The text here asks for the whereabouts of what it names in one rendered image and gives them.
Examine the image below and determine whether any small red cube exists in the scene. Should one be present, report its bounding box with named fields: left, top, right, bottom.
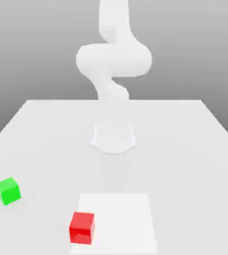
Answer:
left=68, top=211, right=96, bottom=246

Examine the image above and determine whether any small green cube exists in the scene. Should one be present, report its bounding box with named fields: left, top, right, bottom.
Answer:
left=0, top=176, right=22, bottom=206

